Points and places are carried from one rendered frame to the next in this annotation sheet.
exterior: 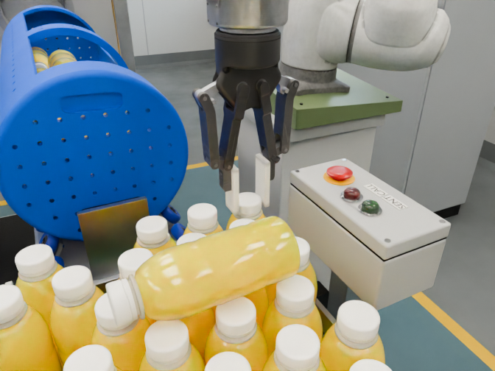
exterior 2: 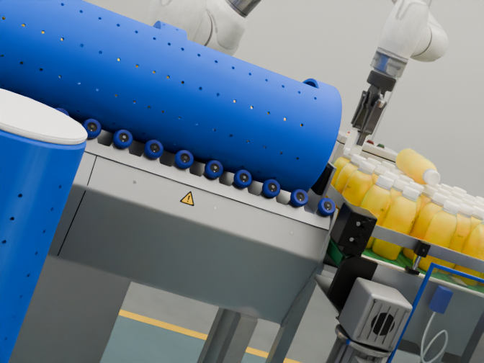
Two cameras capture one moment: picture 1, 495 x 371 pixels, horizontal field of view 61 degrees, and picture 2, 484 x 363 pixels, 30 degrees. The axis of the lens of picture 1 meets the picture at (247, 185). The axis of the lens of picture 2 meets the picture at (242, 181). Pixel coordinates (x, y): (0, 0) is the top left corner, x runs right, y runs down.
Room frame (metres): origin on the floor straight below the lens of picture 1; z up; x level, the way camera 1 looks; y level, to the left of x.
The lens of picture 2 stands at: (0.33, 2.46, 1.37)
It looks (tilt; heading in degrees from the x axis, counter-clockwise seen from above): 11 degrees down; 280
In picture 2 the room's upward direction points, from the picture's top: 22 degrees clockwise
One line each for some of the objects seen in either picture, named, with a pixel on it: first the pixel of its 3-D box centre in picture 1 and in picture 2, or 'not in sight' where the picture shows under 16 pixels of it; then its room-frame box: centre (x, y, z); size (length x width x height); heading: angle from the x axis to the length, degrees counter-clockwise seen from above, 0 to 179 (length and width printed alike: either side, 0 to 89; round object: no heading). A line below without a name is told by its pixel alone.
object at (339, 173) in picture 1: (339, 174); not in sight; (0.52, -0.13, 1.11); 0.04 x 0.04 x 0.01
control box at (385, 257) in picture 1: (357, 224); (361, 158); (0.47, -0.15, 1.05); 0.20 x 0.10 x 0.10; 26
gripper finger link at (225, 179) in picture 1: (219, 173); (364, 137); (0.47, 0.04, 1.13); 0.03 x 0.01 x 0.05; 117
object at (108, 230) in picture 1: (118, 236); (317, 184); (0.53, 0.20, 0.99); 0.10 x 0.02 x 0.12; 116
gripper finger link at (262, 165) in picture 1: (262, 180); (352, 140); (0.50, -0.02, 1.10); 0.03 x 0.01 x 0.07; 27
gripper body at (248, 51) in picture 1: (247, 68); (377, 89); (0.49, 0.00, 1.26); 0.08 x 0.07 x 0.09; 117
